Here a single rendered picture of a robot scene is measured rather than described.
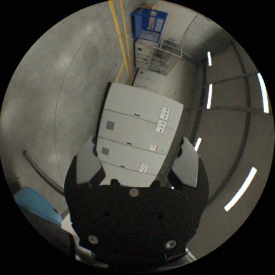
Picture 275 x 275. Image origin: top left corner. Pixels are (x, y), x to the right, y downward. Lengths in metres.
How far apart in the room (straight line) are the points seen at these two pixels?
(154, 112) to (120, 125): 0.96
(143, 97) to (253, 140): 4.78
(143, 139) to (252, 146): 4.62
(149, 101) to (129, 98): 0.53
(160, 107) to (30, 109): 2.51
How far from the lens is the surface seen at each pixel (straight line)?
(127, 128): 2.25
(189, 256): 0.40
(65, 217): 0.49
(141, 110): 2.22
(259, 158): 4.57
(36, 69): 1.12
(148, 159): 2.57
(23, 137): 1.14
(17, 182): 1.31
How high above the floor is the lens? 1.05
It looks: 4 degrees up
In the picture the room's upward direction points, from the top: 106 degrees clockwise
